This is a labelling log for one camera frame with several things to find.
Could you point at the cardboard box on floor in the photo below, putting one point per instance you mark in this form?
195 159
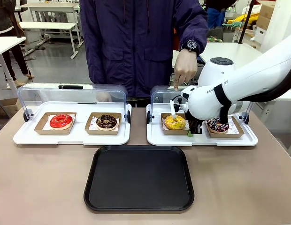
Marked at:
10 105

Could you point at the colourful patterned bag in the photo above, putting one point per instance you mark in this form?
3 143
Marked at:
214 39

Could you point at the white display tray base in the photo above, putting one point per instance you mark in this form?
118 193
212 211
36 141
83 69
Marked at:
204 141
72 139

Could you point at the large white table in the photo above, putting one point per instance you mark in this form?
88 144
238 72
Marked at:
232 52

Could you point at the white background desk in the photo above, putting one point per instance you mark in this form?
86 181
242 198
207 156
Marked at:
51 8

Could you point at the person's left forearm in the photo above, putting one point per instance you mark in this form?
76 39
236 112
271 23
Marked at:
196 30

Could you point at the background person in dark clothes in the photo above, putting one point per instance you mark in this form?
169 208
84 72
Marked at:
7 23

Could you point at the person's right hand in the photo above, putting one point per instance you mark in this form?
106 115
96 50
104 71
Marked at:
104 96

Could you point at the person's left hand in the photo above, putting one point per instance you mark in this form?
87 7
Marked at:
185 66

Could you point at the person in navy jacket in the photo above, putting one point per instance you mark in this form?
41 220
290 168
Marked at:
136 47

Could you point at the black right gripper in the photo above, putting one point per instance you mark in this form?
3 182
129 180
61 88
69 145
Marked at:
192 119

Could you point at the large black serving tray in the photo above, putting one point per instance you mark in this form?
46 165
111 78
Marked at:
138 178

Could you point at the black slanted pole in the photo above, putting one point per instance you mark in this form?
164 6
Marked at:
245 23

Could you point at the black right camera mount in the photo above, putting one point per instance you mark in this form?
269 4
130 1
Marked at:
178 106

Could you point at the brown cardboard box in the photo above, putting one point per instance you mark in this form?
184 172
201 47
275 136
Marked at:
266 14

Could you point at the yellow cloth bundle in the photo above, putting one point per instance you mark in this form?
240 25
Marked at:
247 18

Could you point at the background person in blue jeans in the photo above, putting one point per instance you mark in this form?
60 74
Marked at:
216 18

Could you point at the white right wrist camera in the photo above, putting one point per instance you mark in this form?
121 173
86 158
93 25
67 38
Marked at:
172 109

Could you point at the brown paper donut box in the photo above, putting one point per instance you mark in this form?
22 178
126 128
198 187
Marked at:
41 129
173 132
90 130
237 131

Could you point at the red glazed donut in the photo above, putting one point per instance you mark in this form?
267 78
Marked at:
54 123

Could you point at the black wristwatch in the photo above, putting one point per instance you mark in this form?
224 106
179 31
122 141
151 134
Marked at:
190 45

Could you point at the dark donut with coloured sprinkles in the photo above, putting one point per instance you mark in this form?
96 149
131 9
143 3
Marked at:
216 128

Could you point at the long white bench table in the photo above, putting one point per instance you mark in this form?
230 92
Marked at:
47 25

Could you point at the chocolate donut with pale sprinkles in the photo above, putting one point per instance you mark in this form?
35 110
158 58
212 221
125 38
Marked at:
101 124

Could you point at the white cardboard box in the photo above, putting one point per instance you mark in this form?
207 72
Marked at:
259 36

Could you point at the yellow glazed donut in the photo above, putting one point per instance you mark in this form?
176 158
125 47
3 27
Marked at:
169 124

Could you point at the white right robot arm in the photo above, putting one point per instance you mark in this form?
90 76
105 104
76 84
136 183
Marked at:
253 70

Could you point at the white table with white leg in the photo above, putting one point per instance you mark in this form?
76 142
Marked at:
7 43

